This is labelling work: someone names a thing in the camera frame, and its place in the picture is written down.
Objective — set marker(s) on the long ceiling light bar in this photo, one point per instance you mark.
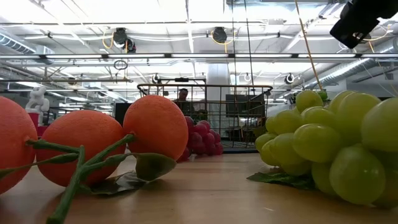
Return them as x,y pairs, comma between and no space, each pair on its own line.
199,55

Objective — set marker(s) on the red grape bunch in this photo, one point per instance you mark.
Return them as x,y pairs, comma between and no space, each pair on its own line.
202,137

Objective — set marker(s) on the green grape bunch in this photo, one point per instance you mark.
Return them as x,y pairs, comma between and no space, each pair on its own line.
317,143

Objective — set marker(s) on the person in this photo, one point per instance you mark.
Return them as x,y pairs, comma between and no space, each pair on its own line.
184,94

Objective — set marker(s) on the black monitor screen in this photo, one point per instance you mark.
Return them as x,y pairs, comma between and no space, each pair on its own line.
244,105

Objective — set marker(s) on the silver ventilation duct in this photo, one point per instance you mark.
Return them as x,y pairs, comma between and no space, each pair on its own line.
348,70

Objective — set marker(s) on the red storage box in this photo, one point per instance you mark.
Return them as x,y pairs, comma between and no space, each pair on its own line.
37,117

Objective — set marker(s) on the tangerine bunch with stem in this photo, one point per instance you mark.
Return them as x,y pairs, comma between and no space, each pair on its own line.
81,140

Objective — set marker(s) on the succulent in white patterned pot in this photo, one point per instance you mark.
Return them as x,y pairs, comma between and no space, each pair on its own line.
323,95

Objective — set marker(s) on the black cabinet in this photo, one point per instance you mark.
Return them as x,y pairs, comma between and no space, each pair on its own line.
121,112

